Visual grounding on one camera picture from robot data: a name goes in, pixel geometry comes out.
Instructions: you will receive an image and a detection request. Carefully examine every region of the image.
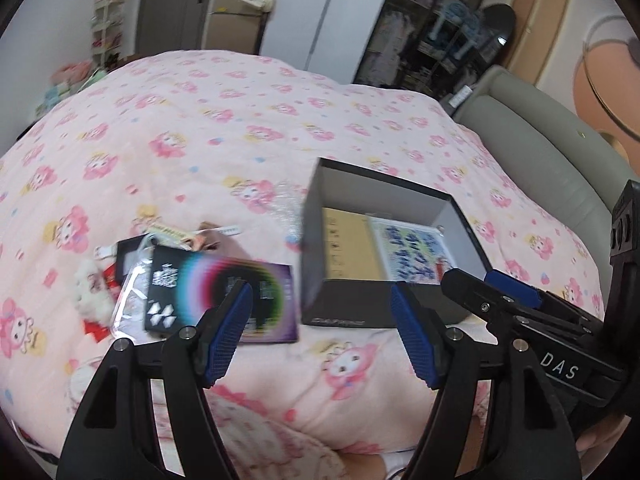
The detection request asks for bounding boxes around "clear phone case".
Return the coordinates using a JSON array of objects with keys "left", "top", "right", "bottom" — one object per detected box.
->
[{"left": 111, "top": 243, "right": 158, "bottom": 344}]

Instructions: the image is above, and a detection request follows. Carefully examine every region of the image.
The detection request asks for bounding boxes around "pink cartoon print blanket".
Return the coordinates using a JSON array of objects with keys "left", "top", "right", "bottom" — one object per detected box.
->
[{"left": 1, "top": 51, "right": 603, "bottom": 479}]

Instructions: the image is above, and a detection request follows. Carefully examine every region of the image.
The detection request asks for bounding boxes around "black rainbow product box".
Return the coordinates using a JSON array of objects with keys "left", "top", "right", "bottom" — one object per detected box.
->
[{"left": 144, "top": 246, "right": 298, "bottom": 344}]

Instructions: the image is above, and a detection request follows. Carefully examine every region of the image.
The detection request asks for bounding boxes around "grey door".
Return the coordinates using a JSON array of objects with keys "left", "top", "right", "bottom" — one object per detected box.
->
[{"left": 134, "top": 0, "right": 209, "bottom": 56}]

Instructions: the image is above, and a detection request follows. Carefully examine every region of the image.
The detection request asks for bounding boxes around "white fluffy plush toy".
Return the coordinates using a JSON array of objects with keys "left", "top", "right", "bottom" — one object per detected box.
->
[{"left": 73, "top": 259, "right": 120, "bottom": 342}]

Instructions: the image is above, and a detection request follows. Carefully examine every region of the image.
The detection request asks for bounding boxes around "grey padded headboard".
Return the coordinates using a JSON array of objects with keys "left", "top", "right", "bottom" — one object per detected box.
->
[{"left": 452, "top": 66, "right": 639, "bottom": 292}]

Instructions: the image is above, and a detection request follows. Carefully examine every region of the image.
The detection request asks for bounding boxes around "brown cloth item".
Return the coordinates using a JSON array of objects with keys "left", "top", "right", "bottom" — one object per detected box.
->
[{"left": 194, "top": 221, "right": 234, "bottom": 257}]

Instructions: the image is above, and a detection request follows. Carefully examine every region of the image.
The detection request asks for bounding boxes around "tan booklet in box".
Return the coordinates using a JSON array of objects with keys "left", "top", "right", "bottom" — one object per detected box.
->
[{"left": 322, "top": 207, "right": 387, "bottom": 281}]

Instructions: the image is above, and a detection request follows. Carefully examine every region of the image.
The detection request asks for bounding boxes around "small black card packet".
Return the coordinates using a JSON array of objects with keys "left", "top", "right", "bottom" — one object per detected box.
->
[{"left": 115, "top": 235, "right": 145, "bottom": 285}]

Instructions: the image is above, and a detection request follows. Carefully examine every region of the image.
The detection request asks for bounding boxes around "white shelf rack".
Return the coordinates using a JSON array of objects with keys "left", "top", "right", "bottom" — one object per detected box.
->
[{"left": 90, "top": 0, "right": 125, "bottom": 68}]

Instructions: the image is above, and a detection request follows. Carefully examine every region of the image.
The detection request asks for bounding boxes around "black glass display cabinet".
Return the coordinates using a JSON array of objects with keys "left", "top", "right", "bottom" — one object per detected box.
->
[{"left": 354, "top": 0, "right": 516, "bottom": 101}]

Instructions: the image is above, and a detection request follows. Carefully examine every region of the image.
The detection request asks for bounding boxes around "blue lettered white card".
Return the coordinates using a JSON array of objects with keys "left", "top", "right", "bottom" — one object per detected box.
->
[{"left": 369, "top": 217, "right": 457, "bottom": 285}]

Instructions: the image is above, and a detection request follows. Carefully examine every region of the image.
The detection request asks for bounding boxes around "white wardrobe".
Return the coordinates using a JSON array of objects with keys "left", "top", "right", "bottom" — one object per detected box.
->
[{"left": 260, "top": 0, "right": 385, "bottom": 84}]

